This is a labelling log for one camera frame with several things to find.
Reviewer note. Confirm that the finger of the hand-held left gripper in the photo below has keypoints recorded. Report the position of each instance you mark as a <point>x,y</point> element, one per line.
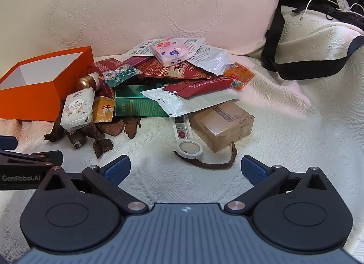
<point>20,177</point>
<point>7,142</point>

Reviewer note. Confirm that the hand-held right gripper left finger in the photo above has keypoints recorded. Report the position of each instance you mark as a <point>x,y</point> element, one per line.
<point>118,170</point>

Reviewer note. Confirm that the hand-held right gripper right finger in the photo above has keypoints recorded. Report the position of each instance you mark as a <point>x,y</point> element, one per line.
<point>253,170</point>

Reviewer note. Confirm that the pile of brown bark pieces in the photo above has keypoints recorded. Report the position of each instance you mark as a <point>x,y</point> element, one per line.
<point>113,128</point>

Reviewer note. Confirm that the orange cardboard box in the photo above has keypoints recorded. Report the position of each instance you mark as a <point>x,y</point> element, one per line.
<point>31,100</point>

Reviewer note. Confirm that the white floral tissue pack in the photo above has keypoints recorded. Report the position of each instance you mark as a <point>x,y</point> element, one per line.
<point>76,108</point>

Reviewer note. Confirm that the pink floral tissue pack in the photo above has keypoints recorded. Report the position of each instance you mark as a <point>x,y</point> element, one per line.
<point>170,52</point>

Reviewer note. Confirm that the brown cardboard box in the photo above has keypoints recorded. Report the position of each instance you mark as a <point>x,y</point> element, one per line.
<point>224,127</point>

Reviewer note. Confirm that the orange sachet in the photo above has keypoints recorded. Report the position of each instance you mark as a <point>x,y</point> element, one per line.
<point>103,110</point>
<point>240,74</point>

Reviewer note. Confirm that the green box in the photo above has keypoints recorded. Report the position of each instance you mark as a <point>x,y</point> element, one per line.
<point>133,106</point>

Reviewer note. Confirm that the white magnifier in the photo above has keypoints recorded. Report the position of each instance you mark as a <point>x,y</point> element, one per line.
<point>182,133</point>

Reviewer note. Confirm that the white embossed blanket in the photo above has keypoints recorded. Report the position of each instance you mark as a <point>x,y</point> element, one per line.
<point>298,110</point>

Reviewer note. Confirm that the gold cap bottle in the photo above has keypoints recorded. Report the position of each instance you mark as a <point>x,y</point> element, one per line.
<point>88,81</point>

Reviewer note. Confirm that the silver zip pouch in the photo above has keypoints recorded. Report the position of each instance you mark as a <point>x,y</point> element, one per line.
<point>182,101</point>

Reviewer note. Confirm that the green floral packet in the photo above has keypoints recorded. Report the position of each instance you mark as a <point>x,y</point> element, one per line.
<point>121,76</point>

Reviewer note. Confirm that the dark red sachet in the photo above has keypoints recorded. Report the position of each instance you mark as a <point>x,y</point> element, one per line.
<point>199,86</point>

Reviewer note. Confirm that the dark red patterned packet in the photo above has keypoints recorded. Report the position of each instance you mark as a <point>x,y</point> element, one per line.
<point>176,71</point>

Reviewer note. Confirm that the clear plastic bag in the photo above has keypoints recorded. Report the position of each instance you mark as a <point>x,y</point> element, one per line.
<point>213,60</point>

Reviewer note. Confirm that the white green-print packet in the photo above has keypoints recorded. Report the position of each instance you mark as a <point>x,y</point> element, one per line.
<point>139,49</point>

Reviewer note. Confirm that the white embossed pillow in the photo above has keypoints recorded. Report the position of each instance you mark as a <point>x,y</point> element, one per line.
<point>128,7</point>

